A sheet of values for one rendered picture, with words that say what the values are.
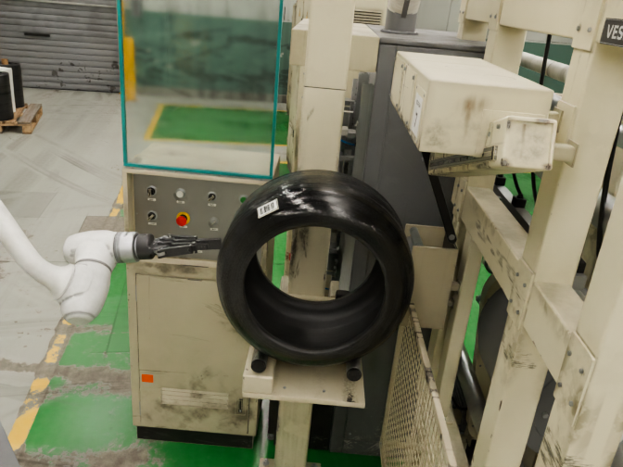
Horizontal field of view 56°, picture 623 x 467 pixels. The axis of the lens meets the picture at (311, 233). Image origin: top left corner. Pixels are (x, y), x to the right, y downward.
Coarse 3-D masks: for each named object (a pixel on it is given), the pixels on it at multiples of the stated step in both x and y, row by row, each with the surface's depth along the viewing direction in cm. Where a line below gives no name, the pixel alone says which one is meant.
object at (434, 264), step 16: (416, 224) 203; (416, 240) 192; (432, 240) 205; (416, 256) 187; (432, 256) 186; (448, 256) 186; (416, 272) 189; (432, 272) 189; (448, 272) 189; (416, 288) 191; (432, 288) 191; (448, 288) 191; (416, 304) 193; (432, 304) 193; (432, 320) 195
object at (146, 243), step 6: (138, 234) 166; (144, 234) 165; (150, 234) 166; (138, 240) 164; (144, 240) 164; (150, 240) 165; (156, 240) 168; (138, 246) 163; (144, 246) 163; (150, 246) 164; (156, 246) 163; (162, 246) 164; (168, 246) 165; (138, 252) 164; (144, 252) 164; (150, 252) 163; (138, 258) 165; (144, 258) 165; (150, 258) 165
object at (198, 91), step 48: (144, 0) 192; (192, 0) 191; (240, 0) 191; (144, 48) 198; (192, 48) 197; (240, 48) 197; (144, 96) 204; (192, 96) 203; (240, 96) 203; (144, 144) 211; (192, 144) 210; (240, 144) 209
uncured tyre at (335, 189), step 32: (256, 192) 167; (288, 192) 153; (320, 192) 151; (352, 192) 154; (256, 224) 152; (288, 224) 150; (320, 224) 150; (352, 224) 150; (384, 224) 153; (224, 256) 157; (256, 256) 185; (384, 256) 153; (224, 288) 159; (256, 288) 187; (384, 288) 184; (256, 320) 164; (288, 320) 189; (320, 320) 190; (352, 320) 188; (384, 320) 160; (288, 352) 165; (320, 352) 165; (352, 352) 165
